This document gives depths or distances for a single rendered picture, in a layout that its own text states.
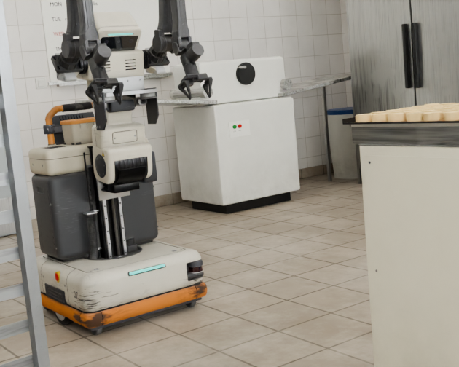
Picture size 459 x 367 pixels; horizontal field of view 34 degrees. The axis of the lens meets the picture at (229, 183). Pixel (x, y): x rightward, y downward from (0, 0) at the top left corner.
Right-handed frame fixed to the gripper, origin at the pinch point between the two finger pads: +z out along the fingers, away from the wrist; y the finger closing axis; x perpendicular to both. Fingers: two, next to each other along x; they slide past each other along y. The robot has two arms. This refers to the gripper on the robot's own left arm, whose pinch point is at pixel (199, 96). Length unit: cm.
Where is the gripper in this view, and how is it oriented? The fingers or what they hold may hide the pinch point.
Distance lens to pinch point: 320.2
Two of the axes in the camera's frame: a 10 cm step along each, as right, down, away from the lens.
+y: 8.3, -1.4, 5.3
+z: 3.1, 9.2, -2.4
